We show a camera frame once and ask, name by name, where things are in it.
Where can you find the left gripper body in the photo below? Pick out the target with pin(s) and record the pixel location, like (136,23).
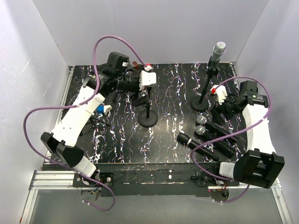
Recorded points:
(136,99)

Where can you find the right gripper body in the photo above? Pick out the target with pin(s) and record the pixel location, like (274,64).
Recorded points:
(226,110)

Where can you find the round base microphone stand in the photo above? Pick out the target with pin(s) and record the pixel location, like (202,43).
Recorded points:
(147,118)

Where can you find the black microphone iridescent head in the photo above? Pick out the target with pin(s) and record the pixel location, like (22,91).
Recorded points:
(209,130)

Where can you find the black glitter microphone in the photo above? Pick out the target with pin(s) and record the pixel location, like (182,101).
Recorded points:
(221,145)

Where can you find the small black tripod stand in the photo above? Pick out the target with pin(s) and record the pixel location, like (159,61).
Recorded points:
(91,125)

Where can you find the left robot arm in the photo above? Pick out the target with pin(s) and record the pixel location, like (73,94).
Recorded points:
(116,74)

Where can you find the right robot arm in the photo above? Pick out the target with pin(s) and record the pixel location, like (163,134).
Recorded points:
(260,164)

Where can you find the right round base stand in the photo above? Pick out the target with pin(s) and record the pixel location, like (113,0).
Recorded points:
(200,103)

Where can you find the silver glitter microphone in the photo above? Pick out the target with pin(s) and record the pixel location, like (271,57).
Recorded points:
(218,50)

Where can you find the brown wooden metronome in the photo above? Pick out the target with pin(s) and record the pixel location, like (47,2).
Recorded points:
(135,65)

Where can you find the white and blue block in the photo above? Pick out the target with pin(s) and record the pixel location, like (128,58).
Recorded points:
(104,109)

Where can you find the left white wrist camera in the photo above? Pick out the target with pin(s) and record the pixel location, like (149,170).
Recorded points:
(148,78)

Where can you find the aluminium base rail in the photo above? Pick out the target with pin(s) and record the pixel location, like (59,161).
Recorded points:
(184,131)

